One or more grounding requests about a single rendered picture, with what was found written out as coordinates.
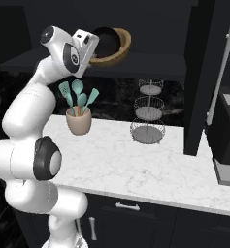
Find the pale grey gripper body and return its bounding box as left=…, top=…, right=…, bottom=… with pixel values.
left=75, top=33, right=101, bottom=79

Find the large wooden bowl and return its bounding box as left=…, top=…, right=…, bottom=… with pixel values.
left=88, top=27, right=133, bottom=68

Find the black open cabinet door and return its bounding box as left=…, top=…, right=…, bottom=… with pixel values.
left=182, top=0, right=230, bottom=157

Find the teal round spoon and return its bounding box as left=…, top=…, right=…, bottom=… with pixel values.
left=71, top=78, right=84, bottom=109

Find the teal flat spatula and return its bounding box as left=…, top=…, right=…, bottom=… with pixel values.
left=83, top=87, right=101, bottom=112

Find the teal slotted spatula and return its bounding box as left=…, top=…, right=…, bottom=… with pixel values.
left=57, top=80, right=75, bottom=110

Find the small teal spoon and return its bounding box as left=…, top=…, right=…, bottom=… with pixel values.
left=77, top=92, right=88, bottom=116

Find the beige utensil pot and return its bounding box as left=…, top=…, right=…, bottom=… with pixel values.
left=65, top=106, right=93, bottom=137

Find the black appliance with grey base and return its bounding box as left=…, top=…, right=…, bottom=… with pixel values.
left=205, top=86, right=230, bottom=188

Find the black drawer front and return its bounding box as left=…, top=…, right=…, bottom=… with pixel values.
left=84, top=193, right=180, bottom=229

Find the black base cupboard door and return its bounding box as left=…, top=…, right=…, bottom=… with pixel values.
left=78, top=212, right=178, bottom=248

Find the black wall cabinet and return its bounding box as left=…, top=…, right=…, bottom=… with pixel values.
left=0, top=0, right=198, bottom=82

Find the three-tier wire stand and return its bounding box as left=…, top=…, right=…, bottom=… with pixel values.
left=129, top=78, right=167, bottom=145

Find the long white door handle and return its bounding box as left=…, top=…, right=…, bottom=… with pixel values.
left=205, top=17, right=230, bottom=127

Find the white drawer handle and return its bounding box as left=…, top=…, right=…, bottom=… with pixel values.
left=115, top=201, right=142, bottom=212

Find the white cupboard door handle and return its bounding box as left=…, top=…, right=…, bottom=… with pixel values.
left=88, top=216, right=98, bottom=242

